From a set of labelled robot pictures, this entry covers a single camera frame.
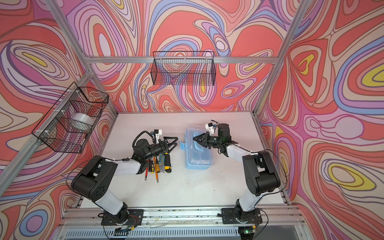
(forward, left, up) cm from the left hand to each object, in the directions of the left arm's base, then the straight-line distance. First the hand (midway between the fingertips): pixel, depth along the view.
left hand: (178, 142), depth 81 cm
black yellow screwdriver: (-9, +17, -17) cm, 26 cm away
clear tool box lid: (-3, -10, -8) cm, 13 cm away
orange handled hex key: (-8, +15, -17) cm, 24 cm away
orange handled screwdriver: (-6, +14, -16) cm, 22 cm away
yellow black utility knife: (-5, +8, -18) cm, 20 cm away
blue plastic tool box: (-7, -8, -16) cm, 19 cm away
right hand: (+3, -9, -5) cm, 11 cm away
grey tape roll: (+2, +45, +15) cm, 48 cm away
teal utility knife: (-4, +12, -16) cm, 20 cm away
